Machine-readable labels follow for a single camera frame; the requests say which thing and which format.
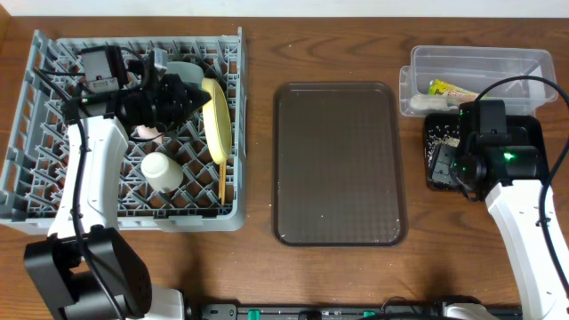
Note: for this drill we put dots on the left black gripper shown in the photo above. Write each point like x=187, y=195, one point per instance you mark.
x=171, y=100

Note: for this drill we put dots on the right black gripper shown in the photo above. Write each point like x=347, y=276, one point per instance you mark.
x=444, y=164

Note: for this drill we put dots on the light blue bowl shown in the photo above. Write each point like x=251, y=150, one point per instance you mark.
x=188, y=72

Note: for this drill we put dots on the yellow round plate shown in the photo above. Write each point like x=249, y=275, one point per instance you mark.
x=217, y=123

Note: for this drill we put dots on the white pink bowl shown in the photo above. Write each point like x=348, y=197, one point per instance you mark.
x=146, y=134

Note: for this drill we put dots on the wooden chopstick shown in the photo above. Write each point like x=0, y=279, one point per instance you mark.
x=223, y=181
x=219, y=185

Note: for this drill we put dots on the small white green cup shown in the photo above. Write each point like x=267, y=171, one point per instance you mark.
x=161, y=172

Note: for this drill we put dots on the snack wrapper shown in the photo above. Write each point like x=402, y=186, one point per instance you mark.
x=441, y=88

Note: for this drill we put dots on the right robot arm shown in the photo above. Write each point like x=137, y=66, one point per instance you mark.
x=525, y=215

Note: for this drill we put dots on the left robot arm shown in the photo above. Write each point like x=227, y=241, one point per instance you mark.
x=84, y=269

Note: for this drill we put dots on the pile of rice waste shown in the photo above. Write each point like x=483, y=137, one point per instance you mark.
x=436, y=134

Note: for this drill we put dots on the black waste tray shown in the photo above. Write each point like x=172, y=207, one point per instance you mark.
x=526, y=156

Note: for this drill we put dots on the grey plastic dishwasher rack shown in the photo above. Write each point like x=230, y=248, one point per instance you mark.
x=37, y=152

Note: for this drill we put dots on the clear plastic waste bin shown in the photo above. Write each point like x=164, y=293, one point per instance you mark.
x=469, y=67

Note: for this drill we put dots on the dark brown serving tray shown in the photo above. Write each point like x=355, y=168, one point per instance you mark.
x=338, y=172

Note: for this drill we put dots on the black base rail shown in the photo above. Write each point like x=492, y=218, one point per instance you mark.
x=236, y=312

